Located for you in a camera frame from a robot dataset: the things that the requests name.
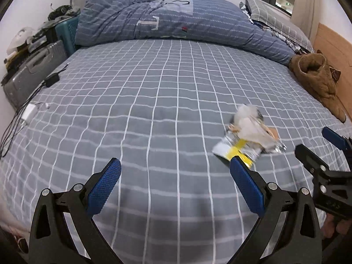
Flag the teal plastic crate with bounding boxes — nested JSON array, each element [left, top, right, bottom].
[[55, 15, 81, 58]]

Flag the black cable bundle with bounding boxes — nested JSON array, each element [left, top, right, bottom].
[[48, 4, 73, 21]]

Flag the white round plastic object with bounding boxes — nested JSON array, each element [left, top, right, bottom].
[[7, 27, 35, 54]]

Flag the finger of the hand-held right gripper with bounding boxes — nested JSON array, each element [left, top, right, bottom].
[[294, 144, 330, 178], [322, 126, 352, 152]]

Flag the black power adapter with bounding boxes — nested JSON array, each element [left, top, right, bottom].
[[44, 73, 60, 87]]

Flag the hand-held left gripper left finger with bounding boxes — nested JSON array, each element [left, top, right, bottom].
[[28, 158, 124, 264]]

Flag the bed with grey checked sheet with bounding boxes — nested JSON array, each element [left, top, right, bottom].
[[0, 38, 352, 259]]

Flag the beige curtain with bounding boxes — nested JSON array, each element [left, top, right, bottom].
[[290, 0, 321, 43]]

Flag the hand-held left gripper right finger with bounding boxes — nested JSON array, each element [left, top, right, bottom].
[[229, 156, 323, 264]]

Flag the grey checked pillow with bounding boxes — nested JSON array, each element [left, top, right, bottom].
[[245, 0, 314, 53]]

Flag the wooden headboard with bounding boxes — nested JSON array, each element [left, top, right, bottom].
[[312, 22, 352, 121]]

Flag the white charger with cables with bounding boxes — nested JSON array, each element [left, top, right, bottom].
[[0, 82, 48, 158]]

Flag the white plastic wrapper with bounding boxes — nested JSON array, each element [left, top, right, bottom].
[[229, 104, 277, 154]]

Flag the brown fleece jacket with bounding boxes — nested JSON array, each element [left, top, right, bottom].
[[288, 50, 347, 124]]

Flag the person's right hand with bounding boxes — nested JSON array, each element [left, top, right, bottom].
[[322, 214, 352, 240]]

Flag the blue striped quilt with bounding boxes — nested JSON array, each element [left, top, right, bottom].
[[74, 0, 303, 66]]

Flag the yellow foil snack wrapper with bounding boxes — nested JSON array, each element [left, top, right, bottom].
[[212, 130, 286, 169]]

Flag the grey hard suitcase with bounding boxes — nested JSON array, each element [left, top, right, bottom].
[[3, 40, 69, 110]]

